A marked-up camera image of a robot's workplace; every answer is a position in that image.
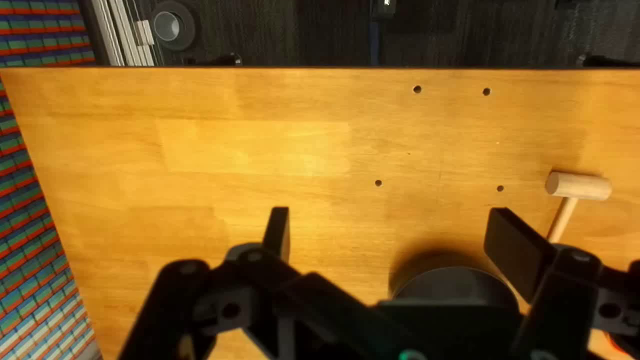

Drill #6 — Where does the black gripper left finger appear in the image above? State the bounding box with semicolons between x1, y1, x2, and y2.
119;206;402;360

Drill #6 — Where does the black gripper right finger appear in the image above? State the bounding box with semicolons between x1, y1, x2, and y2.
485;206;640;360

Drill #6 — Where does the orange cup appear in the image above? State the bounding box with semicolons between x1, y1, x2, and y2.
605;330;640;360

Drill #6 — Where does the black bowl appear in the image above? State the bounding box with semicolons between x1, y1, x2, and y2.
388;255;525;315

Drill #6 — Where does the wooden mallet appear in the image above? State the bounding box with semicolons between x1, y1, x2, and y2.
545;170;614;246

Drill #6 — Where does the grey round disc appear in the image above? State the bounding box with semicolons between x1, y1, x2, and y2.
151;0;198;49

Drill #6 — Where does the white ribbed panel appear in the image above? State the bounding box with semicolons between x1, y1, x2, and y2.
89;0;158;67

